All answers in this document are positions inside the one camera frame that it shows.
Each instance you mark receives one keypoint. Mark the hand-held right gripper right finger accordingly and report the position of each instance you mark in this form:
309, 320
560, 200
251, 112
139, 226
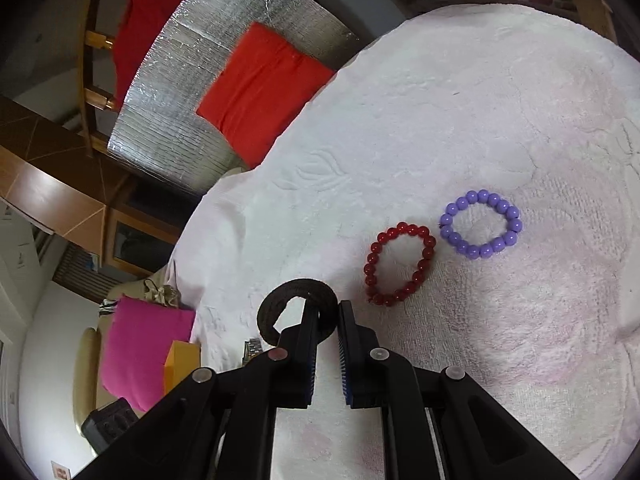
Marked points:
345, 362

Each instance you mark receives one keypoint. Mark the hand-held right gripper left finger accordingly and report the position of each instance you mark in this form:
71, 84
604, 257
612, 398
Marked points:
307, 362

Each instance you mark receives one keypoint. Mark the orange box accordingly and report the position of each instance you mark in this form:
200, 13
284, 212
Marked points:
180, 365

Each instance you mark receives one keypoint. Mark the metal watch band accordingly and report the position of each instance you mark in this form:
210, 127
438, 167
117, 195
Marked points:
252, 352

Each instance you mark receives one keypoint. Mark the patterned beige cloth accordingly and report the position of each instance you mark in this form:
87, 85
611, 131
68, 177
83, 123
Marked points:
160, 294

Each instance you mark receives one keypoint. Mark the magenta cushion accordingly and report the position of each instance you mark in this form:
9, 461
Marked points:
145, 350

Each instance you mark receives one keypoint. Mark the black device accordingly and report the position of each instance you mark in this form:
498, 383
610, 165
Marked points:
107, 425

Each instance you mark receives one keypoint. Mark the beige leather sofa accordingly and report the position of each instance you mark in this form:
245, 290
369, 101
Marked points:
85, 375

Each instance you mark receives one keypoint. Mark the pale pink towel blanket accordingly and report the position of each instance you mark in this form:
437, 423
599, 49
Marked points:
400, 135

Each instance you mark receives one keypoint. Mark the red cushion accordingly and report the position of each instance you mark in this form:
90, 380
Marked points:
260, 90

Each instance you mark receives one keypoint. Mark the silver foil insulation panel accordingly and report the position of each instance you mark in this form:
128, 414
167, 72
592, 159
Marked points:
185, 85

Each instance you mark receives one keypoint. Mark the brown wooden cabinet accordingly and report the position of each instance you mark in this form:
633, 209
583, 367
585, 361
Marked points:
50, 185

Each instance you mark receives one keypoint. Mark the wooden chair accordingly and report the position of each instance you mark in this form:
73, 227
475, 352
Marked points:
86, 85

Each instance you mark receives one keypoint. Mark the red cloth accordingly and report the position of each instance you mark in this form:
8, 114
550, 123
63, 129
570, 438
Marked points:
150, 10

